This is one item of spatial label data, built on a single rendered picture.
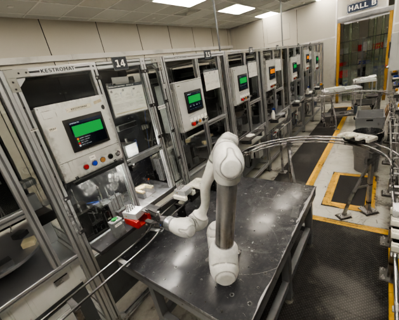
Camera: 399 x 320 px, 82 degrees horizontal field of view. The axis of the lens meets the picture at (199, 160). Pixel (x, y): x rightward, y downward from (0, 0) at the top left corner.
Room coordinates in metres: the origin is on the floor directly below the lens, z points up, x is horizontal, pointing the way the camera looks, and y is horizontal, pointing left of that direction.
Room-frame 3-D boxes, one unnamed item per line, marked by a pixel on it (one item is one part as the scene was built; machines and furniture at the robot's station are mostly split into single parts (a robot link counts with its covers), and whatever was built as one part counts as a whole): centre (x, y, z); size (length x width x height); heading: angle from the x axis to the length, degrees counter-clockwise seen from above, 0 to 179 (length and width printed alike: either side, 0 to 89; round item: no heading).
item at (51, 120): (1.54, 0.77, 1.60); 0.42 x 0.29 x 0.46; 139
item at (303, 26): (9.19, -3.70, 1.65); 3.78 x 0.08 x 3.30; 49
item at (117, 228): (1.36, 0.65, 0.97); 0.08 x 0.08 x 0.12; 49
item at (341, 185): (2.66, -1.96, 0.01); 1.00 x 0.55 x 0.01; 139
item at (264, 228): (1.61, -0.13, 0.66); 1.50 x 1.06 x 0.04; 139
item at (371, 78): (6.31, -4.89, 0.48); 0.84 x 0.58 x 0.97; 147
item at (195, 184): (1.92, 0.12, 0.84); 0.36 x 0.14 x 0.10; 139
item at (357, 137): (2.38, -1.79, 0.84); 0.37 x 0.14 x 0.10; 17
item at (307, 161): (5.03, -2.98, 0.01); 5.85 x 0.59 x 0.01; 139
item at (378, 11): (7.51, -5.66, 1.31); 1.36 x 0.10 x 2.62; 49
